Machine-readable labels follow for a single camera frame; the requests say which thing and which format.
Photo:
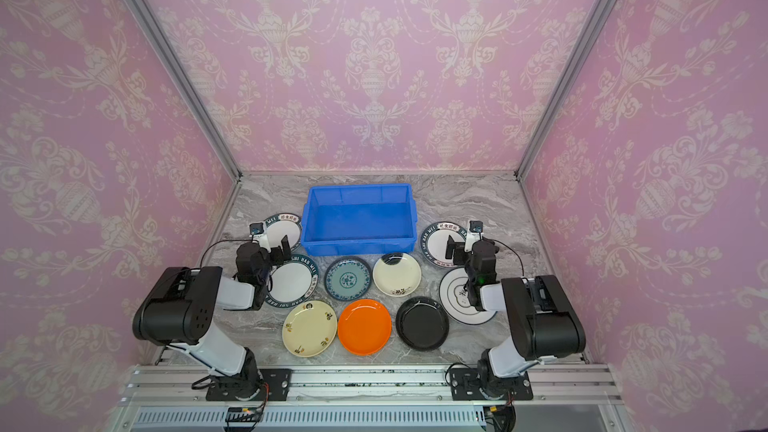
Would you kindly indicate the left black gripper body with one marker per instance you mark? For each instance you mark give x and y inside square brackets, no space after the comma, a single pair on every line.
[273,255]

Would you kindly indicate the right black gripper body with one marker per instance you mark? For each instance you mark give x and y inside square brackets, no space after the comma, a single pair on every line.
[462,251]

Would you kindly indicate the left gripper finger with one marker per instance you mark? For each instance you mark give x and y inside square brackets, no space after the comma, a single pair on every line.
[286,249]
[274,255]

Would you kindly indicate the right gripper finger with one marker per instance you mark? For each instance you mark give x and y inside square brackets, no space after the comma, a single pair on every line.
[450,248]
[460,254]

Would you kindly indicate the green rim plate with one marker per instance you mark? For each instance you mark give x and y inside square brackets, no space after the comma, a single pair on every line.
[293,282]
[434,239]
[283,225]

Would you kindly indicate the white plate quatrefoil emblem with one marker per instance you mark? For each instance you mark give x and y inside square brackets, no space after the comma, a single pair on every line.
[454,299]

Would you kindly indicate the black plate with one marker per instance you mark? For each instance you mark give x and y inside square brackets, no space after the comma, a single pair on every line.
[422,323]

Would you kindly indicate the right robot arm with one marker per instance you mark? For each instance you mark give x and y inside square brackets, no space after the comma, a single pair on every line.
[542,323]

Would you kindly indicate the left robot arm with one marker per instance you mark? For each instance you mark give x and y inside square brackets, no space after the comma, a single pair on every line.
[178,313]

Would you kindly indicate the blue plastic bin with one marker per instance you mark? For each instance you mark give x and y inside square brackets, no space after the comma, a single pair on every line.
[372,219]

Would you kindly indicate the teal patterned plate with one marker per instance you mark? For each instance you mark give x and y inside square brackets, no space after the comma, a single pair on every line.
[348,279]

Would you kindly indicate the cream floral plate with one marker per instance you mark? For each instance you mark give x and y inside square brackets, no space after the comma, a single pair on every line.
[309,329]

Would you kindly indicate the orange plate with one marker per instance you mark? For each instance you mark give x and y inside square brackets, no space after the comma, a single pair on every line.
[364,327]

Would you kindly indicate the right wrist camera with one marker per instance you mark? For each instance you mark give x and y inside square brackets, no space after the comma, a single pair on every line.
[474,231]

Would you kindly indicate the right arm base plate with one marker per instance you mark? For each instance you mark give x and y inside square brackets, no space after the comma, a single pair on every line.
[468,384]

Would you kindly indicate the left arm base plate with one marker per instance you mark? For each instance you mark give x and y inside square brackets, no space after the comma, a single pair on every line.
[268,385]

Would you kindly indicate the aluminium front rail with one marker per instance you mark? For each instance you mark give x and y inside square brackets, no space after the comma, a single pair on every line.
[427,397]

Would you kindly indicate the left aluminium corner post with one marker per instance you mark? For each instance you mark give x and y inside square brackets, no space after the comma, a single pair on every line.
[150,25]

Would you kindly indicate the aluminium corner post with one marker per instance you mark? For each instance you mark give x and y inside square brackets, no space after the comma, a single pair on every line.
[594,23]
[150,25]

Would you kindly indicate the right aluminium corner post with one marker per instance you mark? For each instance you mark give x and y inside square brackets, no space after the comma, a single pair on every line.
[594,23]

